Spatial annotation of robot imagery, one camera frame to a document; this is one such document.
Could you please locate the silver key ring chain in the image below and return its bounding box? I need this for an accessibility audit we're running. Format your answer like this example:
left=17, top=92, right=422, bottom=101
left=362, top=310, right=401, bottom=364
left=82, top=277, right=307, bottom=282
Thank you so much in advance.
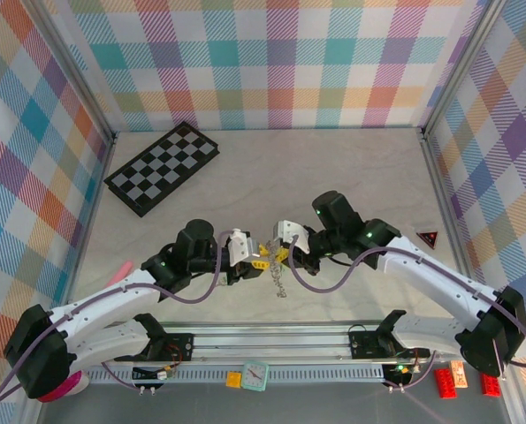
left=264, top=240, right=290, bottom=300

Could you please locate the pink tube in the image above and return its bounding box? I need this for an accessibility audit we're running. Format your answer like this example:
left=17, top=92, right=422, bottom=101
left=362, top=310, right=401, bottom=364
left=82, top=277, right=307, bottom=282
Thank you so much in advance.
left=111, top=260, right=133, bottom=284

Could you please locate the black and grey chessboard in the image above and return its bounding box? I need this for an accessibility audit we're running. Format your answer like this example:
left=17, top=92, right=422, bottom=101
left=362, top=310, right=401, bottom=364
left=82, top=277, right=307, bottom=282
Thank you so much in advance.
left=103, top=121, right=222, bottom=218

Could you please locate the red and black triangle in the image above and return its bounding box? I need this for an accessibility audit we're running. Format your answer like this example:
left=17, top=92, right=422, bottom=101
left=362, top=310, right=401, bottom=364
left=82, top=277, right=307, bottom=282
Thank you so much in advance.
left=415, top=229, right=440, bottom=248

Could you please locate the mint green alarm clock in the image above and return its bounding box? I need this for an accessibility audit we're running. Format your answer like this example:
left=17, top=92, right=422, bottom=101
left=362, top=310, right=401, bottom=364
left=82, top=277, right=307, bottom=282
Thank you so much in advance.
left=240, top=360, right=271, bottom=393

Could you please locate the magenta plastic cup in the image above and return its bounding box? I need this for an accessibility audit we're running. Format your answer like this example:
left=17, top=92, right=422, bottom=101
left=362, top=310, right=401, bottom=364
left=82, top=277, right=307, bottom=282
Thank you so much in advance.
left=36, top=370, right=89, bottom=403

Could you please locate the red toy brick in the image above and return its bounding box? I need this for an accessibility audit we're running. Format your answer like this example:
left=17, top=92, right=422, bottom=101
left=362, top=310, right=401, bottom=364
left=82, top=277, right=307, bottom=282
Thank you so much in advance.
left=433, top=367, right=459, bottom=399
left=480, top=373, right=503, bottom=398

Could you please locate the orange wooden block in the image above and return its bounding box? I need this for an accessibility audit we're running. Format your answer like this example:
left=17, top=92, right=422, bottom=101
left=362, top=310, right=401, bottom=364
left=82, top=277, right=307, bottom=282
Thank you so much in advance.
left=449, top=360, right=469, bottom=390

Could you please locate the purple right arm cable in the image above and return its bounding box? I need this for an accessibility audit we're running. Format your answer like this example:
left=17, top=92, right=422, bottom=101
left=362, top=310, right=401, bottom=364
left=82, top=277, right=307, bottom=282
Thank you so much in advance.
left=287, top=233, right=526, bottom=392

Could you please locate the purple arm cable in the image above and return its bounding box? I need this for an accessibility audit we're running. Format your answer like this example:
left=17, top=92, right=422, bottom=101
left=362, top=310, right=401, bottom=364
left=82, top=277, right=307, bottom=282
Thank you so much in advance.
left=0, top=231, right=233, bottom=405
left=287, top=233, right=526, bottom=392

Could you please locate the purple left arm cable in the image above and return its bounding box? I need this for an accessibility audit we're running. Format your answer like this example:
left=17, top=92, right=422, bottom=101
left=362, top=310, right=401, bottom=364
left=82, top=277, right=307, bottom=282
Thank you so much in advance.
left=0, top=231, right=233, bottom=405

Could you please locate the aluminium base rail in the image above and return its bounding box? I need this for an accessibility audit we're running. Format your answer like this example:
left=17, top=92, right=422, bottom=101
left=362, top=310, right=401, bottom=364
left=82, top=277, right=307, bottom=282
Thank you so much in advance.
left=27, top=320, right=518, bottom=366

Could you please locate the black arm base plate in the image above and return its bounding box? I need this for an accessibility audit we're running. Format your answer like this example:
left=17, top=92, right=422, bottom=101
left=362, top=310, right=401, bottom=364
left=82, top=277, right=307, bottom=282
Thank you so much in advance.
left=154, top=333, right=196, bottom=362
left=348, top=329, right=431, bottom=361

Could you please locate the aluminium side rail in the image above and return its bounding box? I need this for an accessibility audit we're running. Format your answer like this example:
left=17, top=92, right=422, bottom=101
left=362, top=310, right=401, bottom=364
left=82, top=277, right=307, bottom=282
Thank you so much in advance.
left=418, top=126, right=485, bottom=327
left=57, top=130, right=120, bottom=330

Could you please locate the grey slotted cable duct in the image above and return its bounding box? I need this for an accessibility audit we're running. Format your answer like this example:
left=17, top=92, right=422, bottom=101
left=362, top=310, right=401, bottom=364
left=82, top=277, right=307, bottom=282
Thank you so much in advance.
left=85, top=364, right=387, bottom=384

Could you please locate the aluminium corner post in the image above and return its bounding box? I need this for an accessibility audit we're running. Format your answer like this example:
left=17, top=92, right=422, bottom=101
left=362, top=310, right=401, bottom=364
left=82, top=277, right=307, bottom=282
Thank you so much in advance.
left=26, top=0, right=116, bottom=143
left=421, top=0, right=509, bottom=140

